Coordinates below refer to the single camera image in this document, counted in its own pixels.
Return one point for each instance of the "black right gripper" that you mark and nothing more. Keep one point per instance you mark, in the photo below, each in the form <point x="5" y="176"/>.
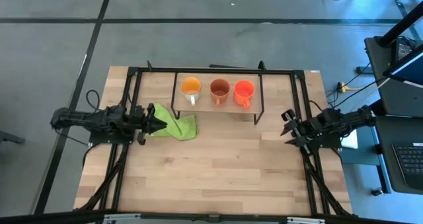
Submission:
<point x="309" y="129"/>

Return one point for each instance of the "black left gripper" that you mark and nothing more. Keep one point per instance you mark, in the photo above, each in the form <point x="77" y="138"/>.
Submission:
<point x="137" y="121"/>

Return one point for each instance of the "white mug with yellow inside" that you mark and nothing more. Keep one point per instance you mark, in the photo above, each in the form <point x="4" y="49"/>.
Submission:
<point x="191" y="87"/>

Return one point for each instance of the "bright orange mug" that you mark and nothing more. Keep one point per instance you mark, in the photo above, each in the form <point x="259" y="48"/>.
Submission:
<point x="244" y="91"/>

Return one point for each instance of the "brown-orange mug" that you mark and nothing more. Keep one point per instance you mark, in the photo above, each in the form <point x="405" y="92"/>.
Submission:
<point x="220" y="89"/>

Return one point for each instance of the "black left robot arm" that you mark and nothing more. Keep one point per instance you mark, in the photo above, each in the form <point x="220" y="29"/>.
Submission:
<point x="86" y="120"/>

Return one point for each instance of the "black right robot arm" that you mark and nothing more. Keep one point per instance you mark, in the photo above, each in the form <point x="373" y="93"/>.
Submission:
<point x="347" y="121"/>

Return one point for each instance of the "green cloth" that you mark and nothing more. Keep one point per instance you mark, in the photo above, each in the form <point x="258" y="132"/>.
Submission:
<point x="180" y="128"/>

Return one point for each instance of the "white paper sheet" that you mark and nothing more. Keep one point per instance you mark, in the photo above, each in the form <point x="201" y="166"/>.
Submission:
<point x="352" y="140"/>

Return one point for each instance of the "yellow power plug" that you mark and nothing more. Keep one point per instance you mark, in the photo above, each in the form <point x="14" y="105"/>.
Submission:
<point x="343" y="87"/>

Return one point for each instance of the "black desk with keyboard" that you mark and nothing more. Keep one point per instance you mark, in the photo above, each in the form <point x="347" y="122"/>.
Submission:
<point x="385" y="134"/>

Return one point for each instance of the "black caster wheel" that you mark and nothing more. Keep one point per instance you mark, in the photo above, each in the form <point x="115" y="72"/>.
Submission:
<point x="376" y="192"/>

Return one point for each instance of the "black overhead rig beam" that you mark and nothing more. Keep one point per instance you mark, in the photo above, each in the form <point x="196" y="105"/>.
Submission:
<point x="211" y="217"/>

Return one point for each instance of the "black desk with monitor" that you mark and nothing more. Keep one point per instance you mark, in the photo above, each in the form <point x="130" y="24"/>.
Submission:
<point x="396" y="101"/>

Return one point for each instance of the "black keyboard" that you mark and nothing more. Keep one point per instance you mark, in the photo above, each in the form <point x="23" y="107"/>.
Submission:
<point x="411" y="164"/>

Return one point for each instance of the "dark monitor screen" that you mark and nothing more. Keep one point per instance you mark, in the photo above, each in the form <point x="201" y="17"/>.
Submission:
<point x="408" y="68"/>

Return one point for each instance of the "grey chair leg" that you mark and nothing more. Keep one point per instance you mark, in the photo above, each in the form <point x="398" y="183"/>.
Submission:
<point x="11" y="138"/>

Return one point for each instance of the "black slanted pole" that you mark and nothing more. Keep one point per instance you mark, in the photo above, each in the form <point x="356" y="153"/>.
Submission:
<point x="401" y="25"/>

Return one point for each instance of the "blue-grey metal stand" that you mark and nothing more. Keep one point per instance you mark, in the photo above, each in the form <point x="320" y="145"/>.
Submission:
<point x="401" y="6"/>

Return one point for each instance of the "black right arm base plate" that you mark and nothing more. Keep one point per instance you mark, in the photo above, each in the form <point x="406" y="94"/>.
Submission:
<point x="332" y="144"/>

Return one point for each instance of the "black aluminium table frame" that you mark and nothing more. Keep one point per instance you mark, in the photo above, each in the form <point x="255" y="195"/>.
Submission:
<point x="310" y="184"/>

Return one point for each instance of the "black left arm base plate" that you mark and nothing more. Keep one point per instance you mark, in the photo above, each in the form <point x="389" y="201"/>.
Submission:
<point x="102" y="138"/>

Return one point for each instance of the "wooden shelf with black frame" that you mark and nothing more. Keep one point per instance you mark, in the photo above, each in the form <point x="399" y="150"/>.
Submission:
<point x="216" y="108"/>

